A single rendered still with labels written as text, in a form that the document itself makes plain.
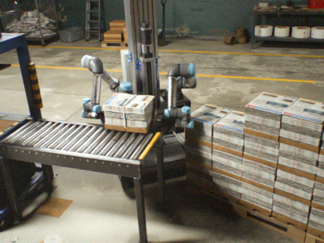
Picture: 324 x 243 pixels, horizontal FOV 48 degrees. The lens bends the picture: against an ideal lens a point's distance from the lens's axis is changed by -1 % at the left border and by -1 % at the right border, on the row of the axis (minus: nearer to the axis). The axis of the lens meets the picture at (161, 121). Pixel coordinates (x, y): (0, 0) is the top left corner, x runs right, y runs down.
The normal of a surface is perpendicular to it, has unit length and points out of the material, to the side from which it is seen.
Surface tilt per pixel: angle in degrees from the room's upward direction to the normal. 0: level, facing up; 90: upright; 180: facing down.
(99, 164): 90
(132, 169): 90
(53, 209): 0
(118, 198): 0
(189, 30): 90
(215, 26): 90
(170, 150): 0
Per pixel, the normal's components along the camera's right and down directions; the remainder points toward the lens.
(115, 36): -0.26, 0.40
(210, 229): -0.04, -0.90
